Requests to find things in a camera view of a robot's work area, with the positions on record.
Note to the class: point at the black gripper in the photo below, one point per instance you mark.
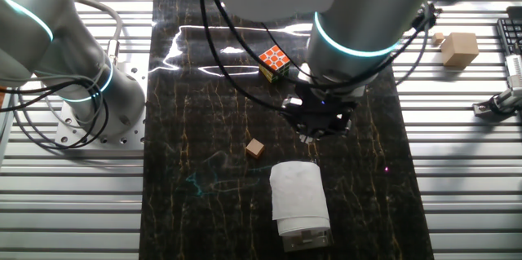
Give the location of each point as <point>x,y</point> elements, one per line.
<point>322,109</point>

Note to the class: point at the white cup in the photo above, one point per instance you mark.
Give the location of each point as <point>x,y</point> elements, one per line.
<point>299,195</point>

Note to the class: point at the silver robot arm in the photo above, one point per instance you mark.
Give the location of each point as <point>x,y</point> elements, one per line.
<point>359,7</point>

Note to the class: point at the small wooden cube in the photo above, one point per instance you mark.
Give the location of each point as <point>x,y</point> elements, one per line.
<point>255,148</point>

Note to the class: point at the orange white puzzle cube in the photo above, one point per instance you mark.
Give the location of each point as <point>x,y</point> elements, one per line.
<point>274,63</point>

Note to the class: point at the black marble mat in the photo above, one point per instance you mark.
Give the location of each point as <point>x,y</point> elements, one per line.
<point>204,129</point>

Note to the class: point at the tiny wooden cube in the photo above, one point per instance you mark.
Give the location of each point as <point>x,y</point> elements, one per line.
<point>437,38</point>

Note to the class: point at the black keyboard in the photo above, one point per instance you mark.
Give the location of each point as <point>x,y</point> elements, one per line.
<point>510,33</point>

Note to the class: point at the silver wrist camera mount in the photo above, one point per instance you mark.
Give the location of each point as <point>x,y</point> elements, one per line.
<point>293,101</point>

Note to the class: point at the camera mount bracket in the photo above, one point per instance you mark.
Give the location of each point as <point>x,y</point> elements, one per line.
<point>495,105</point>

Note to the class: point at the small silver camera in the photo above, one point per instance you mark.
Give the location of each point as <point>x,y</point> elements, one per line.
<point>514,68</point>

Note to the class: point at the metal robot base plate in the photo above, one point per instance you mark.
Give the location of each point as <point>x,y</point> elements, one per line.
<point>134,68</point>

